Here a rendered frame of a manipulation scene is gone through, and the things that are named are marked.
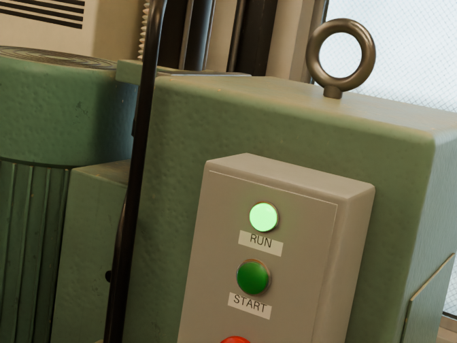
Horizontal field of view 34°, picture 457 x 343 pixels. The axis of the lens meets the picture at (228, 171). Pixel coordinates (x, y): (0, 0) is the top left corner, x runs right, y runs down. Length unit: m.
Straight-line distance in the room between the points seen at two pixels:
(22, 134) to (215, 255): 0.27
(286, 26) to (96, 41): 0.55
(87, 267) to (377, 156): 0.30
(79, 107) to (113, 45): 1.57
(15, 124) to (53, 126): 0.03
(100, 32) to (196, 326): 1.76
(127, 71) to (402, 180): 0.28
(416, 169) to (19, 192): 0.37
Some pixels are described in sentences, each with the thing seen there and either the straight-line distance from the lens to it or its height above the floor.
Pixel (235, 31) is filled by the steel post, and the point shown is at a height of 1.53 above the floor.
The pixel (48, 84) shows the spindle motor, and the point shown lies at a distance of 0.68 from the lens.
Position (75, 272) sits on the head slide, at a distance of 0.69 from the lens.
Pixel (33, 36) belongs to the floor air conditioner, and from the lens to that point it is 2.39.
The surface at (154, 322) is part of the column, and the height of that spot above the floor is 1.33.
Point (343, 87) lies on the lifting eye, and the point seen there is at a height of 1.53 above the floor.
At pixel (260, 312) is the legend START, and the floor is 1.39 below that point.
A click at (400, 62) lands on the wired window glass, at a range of 2.05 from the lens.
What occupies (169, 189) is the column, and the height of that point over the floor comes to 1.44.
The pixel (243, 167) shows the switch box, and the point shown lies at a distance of 0.47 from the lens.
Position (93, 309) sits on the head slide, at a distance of 0.68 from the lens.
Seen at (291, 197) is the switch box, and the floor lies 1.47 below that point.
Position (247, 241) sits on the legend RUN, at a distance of 0.47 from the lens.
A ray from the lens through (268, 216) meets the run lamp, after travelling 0.45.
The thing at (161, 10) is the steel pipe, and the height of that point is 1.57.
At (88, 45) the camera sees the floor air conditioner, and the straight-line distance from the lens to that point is 2.21.
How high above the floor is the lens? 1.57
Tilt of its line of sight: 12 degrees down
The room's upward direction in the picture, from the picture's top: 9 degrees clockwise
